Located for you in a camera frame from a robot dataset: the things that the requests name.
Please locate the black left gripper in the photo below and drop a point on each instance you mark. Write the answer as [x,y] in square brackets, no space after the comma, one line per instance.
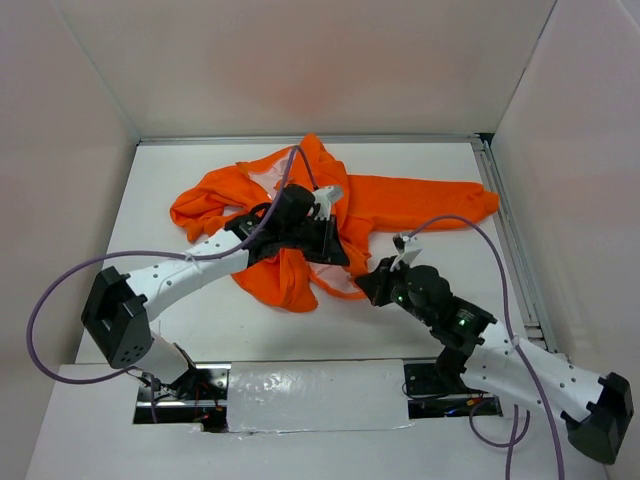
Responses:
[329,249]

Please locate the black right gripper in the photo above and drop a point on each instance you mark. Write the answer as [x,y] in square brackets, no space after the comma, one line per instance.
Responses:
[375,283]

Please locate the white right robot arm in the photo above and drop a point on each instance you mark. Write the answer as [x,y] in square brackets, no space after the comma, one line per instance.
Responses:
[480,354]

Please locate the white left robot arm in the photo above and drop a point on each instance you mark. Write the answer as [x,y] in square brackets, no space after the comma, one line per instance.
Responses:
[121,306]

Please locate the white front cover plate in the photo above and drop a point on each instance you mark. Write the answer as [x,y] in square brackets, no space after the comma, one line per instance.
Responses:
[330,396]

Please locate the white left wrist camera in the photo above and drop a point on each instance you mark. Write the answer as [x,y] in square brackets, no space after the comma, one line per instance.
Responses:
[328,195]

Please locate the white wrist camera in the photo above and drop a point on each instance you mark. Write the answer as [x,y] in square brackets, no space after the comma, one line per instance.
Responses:
[408,248]
[328,195]

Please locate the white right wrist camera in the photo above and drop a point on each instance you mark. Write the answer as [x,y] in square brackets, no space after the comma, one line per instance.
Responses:
[408,248]

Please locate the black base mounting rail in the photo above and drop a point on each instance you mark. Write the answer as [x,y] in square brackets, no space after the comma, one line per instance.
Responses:
[205,406]

